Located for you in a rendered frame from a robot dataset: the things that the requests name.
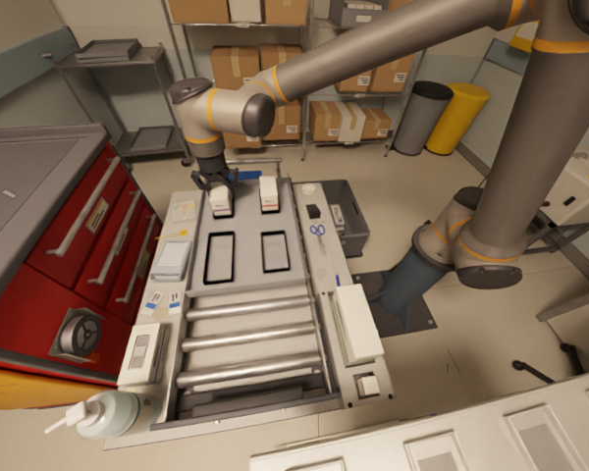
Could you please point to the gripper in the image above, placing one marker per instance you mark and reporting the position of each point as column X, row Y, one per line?
column 210, row 167

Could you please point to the white box purple stripe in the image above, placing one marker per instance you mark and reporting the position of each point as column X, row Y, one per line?
column 222, row 203

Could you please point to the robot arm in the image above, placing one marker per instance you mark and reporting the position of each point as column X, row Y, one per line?
column 373, row 54

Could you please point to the blue end stop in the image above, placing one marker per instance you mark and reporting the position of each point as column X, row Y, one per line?
column 249, row 174

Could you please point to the grey drug tray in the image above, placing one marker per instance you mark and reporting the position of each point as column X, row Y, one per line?
column 248, row 245

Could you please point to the grey roller lane bench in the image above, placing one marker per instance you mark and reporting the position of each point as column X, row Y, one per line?
column 324, row 275

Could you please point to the grey floor tote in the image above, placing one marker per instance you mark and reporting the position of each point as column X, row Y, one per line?
column 356, row 230

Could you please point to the grey flat tray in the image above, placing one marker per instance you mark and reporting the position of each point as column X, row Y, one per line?
column 109, row 50

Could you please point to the red crash cart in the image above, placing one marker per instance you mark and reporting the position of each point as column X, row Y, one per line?
column 39, row 235

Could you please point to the dark floor plate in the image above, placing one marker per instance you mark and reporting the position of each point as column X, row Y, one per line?
column 417, row 319

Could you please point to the white machine on stand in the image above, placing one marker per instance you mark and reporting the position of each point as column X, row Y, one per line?
column 576, row 191

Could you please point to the pale colour chart card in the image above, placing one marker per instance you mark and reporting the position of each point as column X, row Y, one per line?
column 185, row 212

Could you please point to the brown cardboard box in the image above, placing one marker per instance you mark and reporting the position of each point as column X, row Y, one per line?
column 377, row 123
column 243, row 141
column 354, row 82
column 280, row 55
column 198, row 11
column 334, row 121
column 286, row 11
column 287, row 122
column 234, row 68
column 393, row 73

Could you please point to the white box red stripe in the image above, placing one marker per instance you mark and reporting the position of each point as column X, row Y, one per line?
column 269, row 196

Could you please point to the white tape roll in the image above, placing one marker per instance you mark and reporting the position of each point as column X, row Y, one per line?
column 309, row 189

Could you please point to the small black box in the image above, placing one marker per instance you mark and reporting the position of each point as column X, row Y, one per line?
column 314, row 211

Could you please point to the blue scissors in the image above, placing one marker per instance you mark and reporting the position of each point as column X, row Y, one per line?
column 318, row 233

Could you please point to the white blue label card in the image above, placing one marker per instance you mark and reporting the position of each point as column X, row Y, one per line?
column 154, row 301
column 175, row 301

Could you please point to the white box blue print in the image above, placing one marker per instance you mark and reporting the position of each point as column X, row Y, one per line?
column 338, row 216

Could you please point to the steel roller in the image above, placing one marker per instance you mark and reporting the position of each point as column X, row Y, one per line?
column 250, row 372
column 250, row 308
column 250, row 336

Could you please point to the white carton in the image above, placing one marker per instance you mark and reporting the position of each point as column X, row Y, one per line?
column 246, row 10

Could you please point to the long white box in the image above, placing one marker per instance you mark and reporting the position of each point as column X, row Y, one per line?
column 358, row 321

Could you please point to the grey round wheel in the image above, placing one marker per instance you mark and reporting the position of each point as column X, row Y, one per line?
column 78, row 336

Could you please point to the grey round bin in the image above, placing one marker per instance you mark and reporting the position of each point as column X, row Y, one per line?
column 419, row 120

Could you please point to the grey storage bin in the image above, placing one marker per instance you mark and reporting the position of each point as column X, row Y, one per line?
column 363, row 14

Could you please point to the yellow round bin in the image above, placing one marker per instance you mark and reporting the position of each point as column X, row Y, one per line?
column 459, row 118

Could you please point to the small white box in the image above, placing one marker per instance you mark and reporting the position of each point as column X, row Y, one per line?
column 368, row 385

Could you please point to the white pump bottle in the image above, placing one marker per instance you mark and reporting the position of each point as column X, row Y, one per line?
column 108, row 414

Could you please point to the white panelled cabinet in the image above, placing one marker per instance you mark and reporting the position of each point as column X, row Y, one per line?
column 471, row 432

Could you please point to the grey side table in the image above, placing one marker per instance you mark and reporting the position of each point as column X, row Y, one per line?
column 579, row 301

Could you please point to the white switch box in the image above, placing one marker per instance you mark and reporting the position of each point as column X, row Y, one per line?
column 138, row 353

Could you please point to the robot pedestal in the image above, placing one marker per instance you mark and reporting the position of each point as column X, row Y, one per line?
column 402, row 279

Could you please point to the yellow wall container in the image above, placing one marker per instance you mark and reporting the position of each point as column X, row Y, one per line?
column 522, row 36

